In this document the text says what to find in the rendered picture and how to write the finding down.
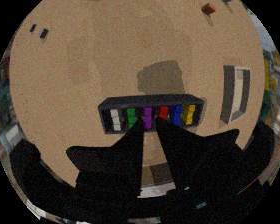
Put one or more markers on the green fuse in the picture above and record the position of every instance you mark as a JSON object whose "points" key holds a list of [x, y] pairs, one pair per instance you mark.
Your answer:
{"points": [[131, 116]]}

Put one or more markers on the red fuse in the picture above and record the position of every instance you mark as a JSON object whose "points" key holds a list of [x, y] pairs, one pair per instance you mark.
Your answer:
{"points": [[162, 111]]}

